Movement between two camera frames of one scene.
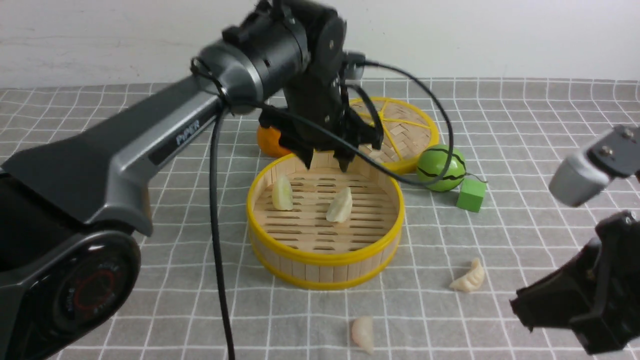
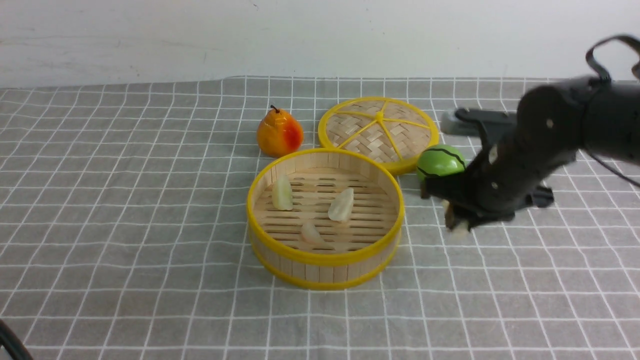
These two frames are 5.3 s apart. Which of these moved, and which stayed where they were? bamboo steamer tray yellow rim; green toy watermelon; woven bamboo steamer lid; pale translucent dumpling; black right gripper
Moved: black right gripper
Stayed: woven bamboo steamer lid; bamboo steamer tray yellow rim; pale translucent dumpling; green toy watermelon
